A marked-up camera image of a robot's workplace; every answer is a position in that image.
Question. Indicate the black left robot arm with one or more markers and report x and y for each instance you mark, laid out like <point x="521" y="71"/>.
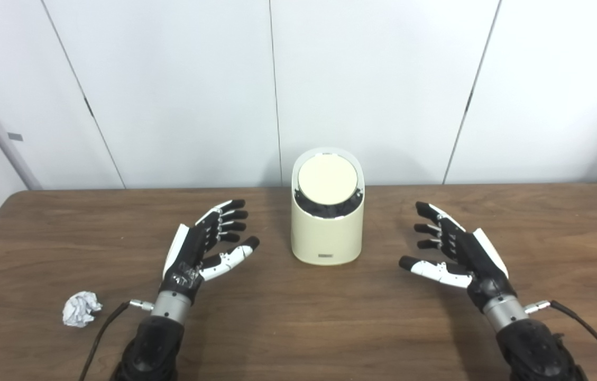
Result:
<point x="153" y="344"/>

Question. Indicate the cream-colored tabletop bin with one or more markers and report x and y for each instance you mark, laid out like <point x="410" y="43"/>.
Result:
<point x="324" y="238"/>

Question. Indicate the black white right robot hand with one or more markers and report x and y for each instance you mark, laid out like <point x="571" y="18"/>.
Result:
<point x="475" y="259"/>

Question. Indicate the small grey wall tag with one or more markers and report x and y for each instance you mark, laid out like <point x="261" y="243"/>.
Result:
<point x="15" y="136"/>

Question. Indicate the round cream bin lid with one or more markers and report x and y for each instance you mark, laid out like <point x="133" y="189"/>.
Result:
<point x="327" y="180"/>

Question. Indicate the white paper ball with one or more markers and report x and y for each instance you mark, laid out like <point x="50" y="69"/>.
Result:
<point x="81" y="309"/>

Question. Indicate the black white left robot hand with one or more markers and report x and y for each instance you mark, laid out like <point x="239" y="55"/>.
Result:
<point x="192" y="254"/>

